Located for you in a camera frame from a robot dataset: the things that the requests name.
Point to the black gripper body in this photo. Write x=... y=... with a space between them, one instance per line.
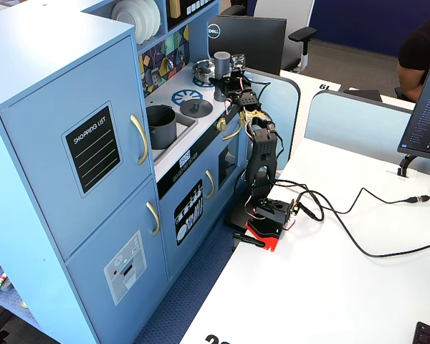
x=225 y=87

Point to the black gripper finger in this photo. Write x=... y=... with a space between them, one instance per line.
x=218 y=82

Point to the black and red robot base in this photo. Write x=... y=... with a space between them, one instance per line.
x=268 y=233

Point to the steel pot with lid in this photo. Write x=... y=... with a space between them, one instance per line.
x=202 y=70

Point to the gray pot lid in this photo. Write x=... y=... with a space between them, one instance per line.
x=197 y=109

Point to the gold stove knob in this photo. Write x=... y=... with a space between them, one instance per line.
x=221 y=124

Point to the metal hanging utensil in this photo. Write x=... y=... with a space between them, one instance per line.
x=181 y=56

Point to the black dell monitor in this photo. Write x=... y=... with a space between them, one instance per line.
x=251 y=43

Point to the metal ladle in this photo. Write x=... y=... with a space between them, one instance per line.
x=170 y=65

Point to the gray sink basin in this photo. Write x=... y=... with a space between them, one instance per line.
x=186 y=123

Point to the metal slotted spatula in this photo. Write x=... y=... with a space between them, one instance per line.
x=156 y=78

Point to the black toy microwave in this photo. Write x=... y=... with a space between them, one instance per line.
x=197 y=12

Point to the blue oven door with window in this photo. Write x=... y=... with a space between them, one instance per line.
x=226 y=161

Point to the gray pot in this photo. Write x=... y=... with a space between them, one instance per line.
x=163 y=132

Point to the white plate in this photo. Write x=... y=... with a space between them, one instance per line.
x=150 y=21
x=127 y=18
x=158 y=16

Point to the white office chair black armrests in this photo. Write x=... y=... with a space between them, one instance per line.
x=286 y=10

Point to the long desk divider panel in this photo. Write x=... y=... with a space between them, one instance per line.
x=344 y=125

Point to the dark gray flat object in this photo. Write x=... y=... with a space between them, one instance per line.
x=362 y=96

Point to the black shopping list board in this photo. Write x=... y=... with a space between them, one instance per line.
x=93 y=157

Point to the black table clamp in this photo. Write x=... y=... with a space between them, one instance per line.
x=249 y=240

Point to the blue dishwasher door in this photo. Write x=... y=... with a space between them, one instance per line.
x=168 y=251

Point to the blue toy kitchen unit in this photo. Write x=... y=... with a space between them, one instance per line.
x=39 y=36

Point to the person in black shirt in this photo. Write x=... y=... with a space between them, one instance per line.
x=419 y=46

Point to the tall blue fridge door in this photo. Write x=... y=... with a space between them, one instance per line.
x=32 y=161

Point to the gray ice dispenser panel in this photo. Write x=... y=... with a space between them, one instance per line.
x=125 y=268

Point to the blue fridge door with dispenser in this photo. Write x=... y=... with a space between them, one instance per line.
x=93 y=286

